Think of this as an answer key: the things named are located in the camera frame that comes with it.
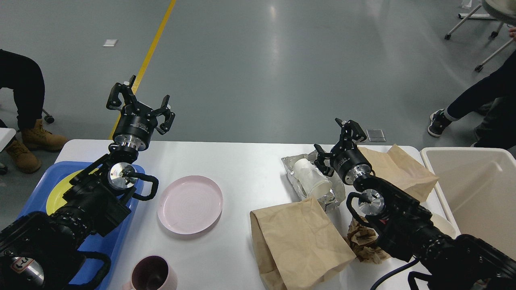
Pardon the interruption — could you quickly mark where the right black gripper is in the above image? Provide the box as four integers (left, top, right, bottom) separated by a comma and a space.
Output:
314, 118, 372, 185

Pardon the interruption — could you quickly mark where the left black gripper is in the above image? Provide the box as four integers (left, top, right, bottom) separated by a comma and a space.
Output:
106, 75, 175, 150

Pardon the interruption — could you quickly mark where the pink cup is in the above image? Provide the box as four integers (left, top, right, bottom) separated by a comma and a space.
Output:
121, 255, 178, 290

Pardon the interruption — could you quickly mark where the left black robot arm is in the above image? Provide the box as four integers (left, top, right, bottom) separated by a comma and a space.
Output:
0, 76, 175, 290

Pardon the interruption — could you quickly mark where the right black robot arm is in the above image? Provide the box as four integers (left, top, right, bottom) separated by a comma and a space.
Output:
314, 118, 516, 290

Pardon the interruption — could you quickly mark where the grey floor plate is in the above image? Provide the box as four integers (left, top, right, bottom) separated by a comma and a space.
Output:
366, 129, 387, 143

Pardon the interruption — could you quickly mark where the white paper cup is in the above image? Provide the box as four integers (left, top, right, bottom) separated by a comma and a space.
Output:
293, 158, 333, 199

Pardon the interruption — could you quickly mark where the clear plastic wrapper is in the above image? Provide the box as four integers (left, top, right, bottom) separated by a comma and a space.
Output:
281, 151, 346, 212

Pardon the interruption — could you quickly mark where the rear brown paper bag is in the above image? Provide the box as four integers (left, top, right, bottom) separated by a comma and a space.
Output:
359, 145, 439, 202

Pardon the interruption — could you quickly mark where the crumpled brown paper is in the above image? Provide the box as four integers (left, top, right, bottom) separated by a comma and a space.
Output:
343, 218, 391, 264

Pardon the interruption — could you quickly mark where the blue plastic tray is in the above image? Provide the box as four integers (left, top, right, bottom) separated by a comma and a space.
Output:
18, 161, 139, 284

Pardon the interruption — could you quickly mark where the large brown paper bag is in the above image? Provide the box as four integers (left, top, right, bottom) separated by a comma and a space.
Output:
250, 198, 356, 290

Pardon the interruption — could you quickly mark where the pink plate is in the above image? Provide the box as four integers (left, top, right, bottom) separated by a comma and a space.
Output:
157, 176, 224, 235

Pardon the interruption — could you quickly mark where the person with tan boots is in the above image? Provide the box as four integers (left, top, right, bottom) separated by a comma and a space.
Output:
0, 50, 68, 173

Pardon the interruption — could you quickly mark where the yellow plate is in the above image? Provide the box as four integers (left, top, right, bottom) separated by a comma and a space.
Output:
45, 167, 83, 215

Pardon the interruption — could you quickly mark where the beige plastic bin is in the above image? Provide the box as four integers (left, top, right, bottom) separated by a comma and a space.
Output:
420, 147, 516, 259

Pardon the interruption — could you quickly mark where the person in dark trousers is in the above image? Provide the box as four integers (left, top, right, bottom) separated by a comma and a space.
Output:
427, 52, 516, 150

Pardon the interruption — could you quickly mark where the rolling chair base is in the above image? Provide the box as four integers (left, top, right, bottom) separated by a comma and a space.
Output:
444, 0, 516, 73

